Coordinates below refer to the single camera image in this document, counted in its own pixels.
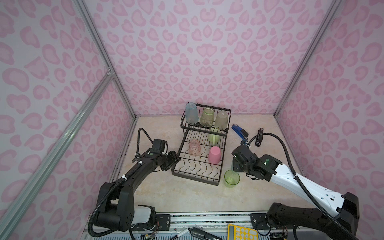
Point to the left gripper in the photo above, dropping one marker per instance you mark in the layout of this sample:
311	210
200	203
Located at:
174	158

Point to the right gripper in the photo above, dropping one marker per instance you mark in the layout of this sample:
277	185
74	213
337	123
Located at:
235	162

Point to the bright green transparent cup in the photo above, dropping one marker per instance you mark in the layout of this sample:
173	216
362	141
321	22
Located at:
231	178

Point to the pink transparent cup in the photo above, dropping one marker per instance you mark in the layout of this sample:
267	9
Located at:
194	148

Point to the solid pink plastic cup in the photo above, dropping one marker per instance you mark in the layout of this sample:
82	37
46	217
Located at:
214	156

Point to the white mug green handle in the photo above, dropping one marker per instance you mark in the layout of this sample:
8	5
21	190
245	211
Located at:
213	137

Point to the pale green frosted cup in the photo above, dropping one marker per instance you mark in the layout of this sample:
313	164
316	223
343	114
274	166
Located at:
221	122

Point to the teal textured plastic cup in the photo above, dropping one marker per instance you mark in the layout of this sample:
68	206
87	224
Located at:
191	114

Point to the light green transparent cup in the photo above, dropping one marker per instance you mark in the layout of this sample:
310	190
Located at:
207	118

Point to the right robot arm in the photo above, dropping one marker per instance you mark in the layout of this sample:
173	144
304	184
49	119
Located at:
337	215

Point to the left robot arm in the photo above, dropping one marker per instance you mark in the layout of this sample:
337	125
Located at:
116	209

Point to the blue stapler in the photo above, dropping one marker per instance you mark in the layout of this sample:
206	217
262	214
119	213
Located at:
243	134

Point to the yellow calculator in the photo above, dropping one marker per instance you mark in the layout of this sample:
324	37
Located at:
241	233

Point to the black marker pen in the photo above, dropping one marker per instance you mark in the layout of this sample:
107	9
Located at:
197	233

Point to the black wire dish rack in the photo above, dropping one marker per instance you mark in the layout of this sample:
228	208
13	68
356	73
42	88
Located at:
198	168

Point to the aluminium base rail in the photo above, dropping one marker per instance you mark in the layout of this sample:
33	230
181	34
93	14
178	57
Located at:
167	225

